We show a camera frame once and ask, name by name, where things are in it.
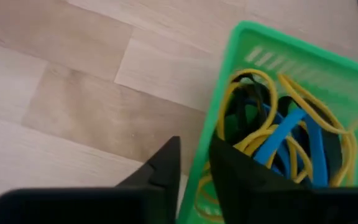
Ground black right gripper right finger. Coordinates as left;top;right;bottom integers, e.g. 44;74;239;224
208;133;358;224

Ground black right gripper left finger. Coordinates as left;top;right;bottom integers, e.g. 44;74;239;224
0;136;182;224

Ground black rubber band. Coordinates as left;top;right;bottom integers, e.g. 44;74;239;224
224;76;272;144
278;95;344;180

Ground green plastic basket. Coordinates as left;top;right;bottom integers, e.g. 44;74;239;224
177;20;358;224

